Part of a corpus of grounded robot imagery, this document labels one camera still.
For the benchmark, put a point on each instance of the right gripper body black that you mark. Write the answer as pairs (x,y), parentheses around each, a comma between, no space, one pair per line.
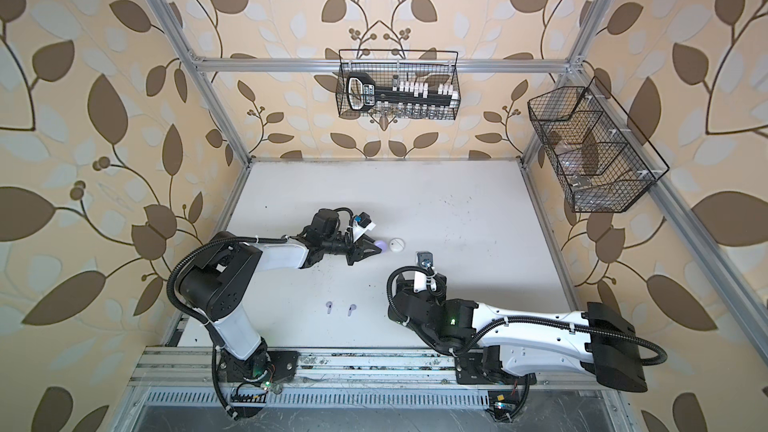
(424,297)

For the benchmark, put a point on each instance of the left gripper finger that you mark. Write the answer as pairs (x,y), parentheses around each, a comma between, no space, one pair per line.
(366,242)
(357,254)

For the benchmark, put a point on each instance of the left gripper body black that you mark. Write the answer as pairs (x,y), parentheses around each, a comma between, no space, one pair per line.
(340,246)

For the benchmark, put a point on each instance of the purple earbud charging case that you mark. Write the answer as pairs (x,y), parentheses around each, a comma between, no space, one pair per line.
(381,245)

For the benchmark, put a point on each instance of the white earbud charging case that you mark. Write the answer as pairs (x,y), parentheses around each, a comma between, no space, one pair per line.
(397,245)

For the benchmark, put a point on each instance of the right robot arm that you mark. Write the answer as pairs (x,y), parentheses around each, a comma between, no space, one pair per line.
(516,344)

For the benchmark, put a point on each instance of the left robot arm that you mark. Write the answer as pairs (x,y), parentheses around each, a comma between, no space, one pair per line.
(210,283)

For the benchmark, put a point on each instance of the black tool with white parts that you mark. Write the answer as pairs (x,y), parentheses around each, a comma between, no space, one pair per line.
(364,94)

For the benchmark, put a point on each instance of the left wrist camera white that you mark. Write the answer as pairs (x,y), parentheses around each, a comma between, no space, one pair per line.
(361,224)

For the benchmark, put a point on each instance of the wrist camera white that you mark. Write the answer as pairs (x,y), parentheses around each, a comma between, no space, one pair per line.
(361,224)
(423,280)

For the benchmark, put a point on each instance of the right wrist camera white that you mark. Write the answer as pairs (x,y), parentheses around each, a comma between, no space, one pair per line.
(423,280)

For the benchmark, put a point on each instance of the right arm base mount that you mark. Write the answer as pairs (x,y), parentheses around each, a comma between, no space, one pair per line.
(505,402)

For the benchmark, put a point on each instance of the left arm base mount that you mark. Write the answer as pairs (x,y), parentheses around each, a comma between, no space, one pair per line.
(258,372)

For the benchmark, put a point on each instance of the black wire basket back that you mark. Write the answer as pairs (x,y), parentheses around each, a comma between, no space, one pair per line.
(432,65)

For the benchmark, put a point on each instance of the black wire basket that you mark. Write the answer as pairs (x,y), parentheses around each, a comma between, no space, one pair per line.
(602,159)
(432,65)

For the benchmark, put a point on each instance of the black wire basket right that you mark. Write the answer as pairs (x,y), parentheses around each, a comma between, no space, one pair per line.
(602,159)

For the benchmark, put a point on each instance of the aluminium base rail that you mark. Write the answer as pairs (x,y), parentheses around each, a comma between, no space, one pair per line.
(345,378)

